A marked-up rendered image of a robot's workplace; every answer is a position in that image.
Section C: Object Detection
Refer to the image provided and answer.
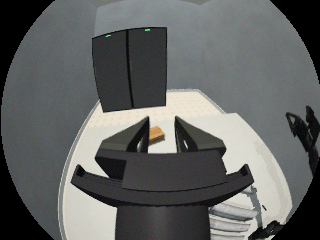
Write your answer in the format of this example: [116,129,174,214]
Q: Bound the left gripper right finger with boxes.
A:
[174,116,226,157]

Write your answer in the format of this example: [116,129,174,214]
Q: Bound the brown cardboard box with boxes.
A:
[149,126,165,145]

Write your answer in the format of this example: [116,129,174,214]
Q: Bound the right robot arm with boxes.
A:
[248,106,320,240]

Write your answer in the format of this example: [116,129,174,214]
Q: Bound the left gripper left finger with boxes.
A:
[99,116,150,153]

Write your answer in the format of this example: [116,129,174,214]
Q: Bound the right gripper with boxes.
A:
[286,112,305,143]

